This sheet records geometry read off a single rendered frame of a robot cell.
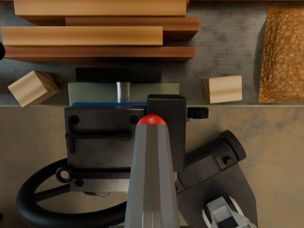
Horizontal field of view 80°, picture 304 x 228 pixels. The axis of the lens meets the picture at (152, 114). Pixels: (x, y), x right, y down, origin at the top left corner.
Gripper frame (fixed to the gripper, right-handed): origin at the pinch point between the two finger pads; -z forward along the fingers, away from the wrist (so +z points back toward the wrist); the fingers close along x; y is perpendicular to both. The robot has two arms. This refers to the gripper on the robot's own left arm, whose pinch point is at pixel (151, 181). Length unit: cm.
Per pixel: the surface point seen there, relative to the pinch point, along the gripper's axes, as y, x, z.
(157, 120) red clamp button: -3.2, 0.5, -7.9
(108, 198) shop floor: -123, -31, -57
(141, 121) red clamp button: -3.4, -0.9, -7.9
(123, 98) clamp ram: -5.0, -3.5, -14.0
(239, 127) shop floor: -78, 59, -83
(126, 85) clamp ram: -3.7, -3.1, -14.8
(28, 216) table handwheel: -22.5, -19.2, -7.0
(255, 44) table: -1.6, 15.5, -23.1
